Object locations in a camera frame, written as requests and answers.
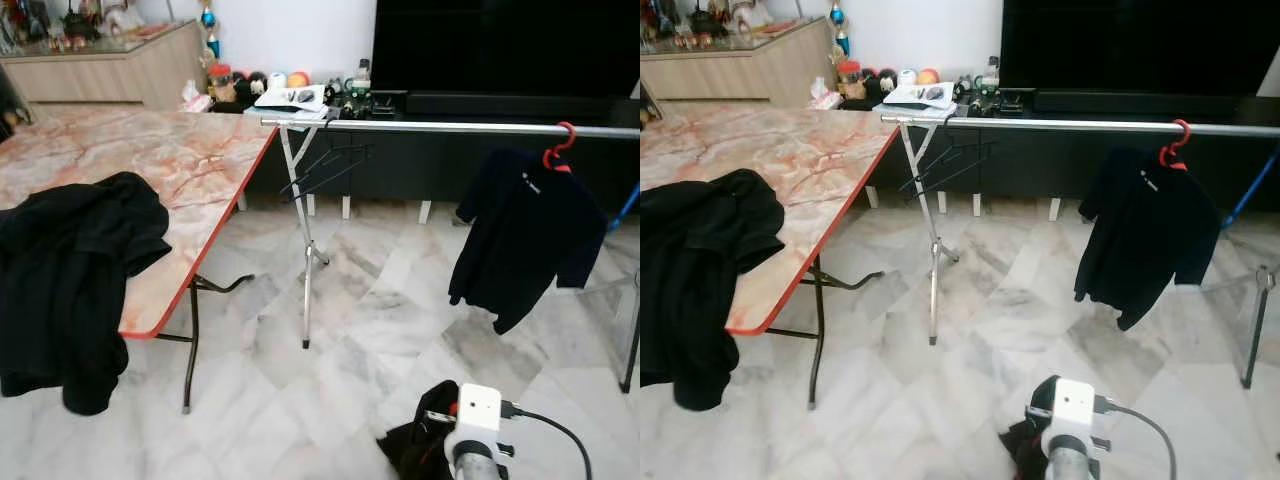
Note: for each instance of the pink white tissue pack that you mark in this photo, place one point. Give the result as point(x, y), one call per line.
point(195, 100)
point(825, 98)

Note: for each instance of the clear plastic bottle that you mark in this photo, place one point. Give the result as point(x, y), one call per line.
point(361, 72)
point(991, 70)

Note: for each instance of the black television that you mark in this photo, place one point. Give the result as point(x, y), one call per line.
point(500, 45)
point(1130, 45)

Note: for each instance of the gold and blue trophy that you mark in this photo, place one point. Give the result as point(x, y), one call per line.
point(212, 45)
point(842, 42)

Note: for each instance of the black jacket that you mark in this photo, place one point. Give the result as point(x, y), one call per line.
point(700, 270)
point(70, 270)

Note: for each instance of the silver metal clothes rack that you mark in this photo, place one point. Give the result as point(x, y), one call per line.
point(450, 127)
point(1070, 124)

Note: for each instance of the blue plastic hanger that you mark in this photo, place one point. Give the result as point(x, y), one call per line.
point(1250, 190)
point(625, 205)

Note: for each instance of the black garment with red band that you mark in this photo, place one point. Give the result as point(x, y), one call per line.
point(415, 450)
point(1025, 455)

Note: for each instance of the navy shirt with red collar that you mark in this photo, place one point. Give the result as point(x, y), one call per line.
point(1145, 240)
point(520, 240)

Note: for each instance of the marble table with red edge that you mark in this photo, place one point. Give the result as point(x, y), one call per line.
point(150, 160)
point(770, 160)

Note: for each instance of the red plastic hanger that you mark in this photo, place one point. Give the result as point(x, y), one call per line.
point(1168, 156)
point(552, 158)

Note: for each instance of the black mouse plush toy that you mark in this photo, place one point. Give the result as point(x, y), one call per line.
point(888, 81)
point(257, 83)

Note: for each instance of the red-lidded jar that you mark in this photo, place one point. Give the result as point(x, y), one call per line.
point(851, 80)
point(220, 82)

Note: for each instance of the light wooden sideboard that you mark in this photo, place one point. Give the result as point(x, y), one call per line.
point(100, 80)
point(730, 78)

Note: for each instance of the white round plush toy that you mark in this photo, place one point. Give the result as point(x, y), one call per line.
point(277, 79)
point(907, 77)

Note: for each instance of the orange round plush toy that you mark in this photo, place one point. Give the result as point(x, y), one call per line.
point(298, 79)
point(928, 76)

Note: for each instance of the black TV console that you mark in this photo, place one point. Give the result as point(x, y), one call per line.
point(1040, 170)
point(420, 170)

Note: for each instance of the red and black plush toy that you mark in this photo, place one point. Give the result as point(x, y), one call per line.
point(871, 82)
point(241, 84)

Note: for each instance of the black soundbar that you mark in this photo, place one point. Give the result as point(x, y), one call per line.
point(1130, 103)
point(500, 106)

